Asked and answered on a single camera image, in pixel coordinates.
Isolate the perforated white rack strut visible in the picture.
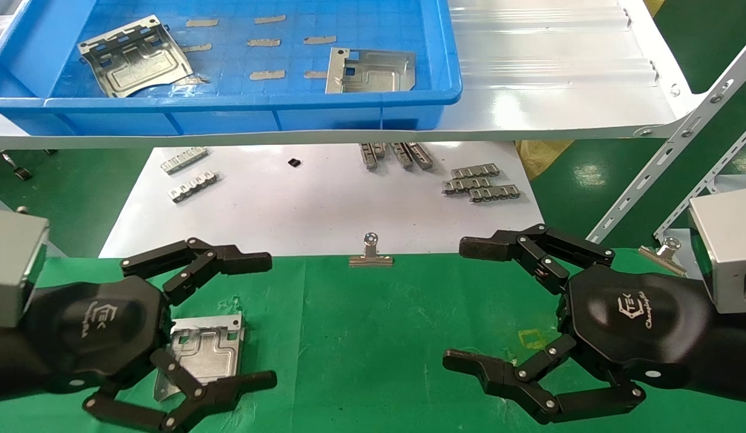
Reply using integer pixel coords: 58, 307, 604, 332
587, 31, 746, 244
653, 118, 746, 241

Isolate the white metal shelf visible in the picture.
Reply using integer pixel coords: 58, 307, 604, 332
0, 0, 707, 150

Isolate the silver binder clip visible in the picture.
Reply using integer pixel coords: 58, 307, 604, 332
349, 233, 394, 268
638, 236, 689, 277

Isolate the blue plastic bin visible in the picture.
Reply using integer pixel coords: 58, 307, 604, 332
0, 0, 463, 138

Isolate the white ribbed plastic sheet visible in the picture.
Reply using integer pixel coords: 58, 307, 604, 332
448, 0, 659, 91

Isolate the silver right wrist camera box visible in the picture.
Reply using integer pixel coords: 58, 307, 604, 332
688, 188, 746, 316

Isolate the yellow woven sack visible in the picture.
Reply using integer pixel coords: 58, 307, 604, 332
516, 141, 573, 181

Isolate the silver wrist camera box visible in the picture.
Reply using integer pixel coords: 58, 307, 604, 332
0, 209, 50, 328
688, 188, 746, 316

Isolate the slotted sheet metal part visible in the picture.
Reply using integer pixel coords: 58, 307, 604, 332
77, 16, 194, 98

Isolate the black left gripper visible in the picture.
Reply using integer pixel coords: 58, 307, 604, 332
21, 238, 278, 433

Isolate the flat embossed sheet metal part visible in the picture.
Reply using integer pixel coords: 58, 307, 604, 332
325, 48, 417, 94

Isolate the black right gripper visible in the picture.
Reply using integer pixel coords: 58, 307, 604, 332
442, 224, 714, 425

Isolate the bent sheet metal part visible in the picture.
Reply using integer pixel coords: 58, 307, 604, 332
153, 313, 246, 402

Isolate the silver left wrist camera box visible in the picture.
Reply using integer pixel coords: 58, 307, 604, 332
0, 209, 50, 328

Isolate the white floor sheet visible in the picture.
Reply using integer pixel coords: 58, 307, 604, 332
99, 143, 546, 258

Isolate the green table cloth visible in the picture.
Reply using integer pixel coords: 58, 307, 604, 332
0, 248, 746, 433

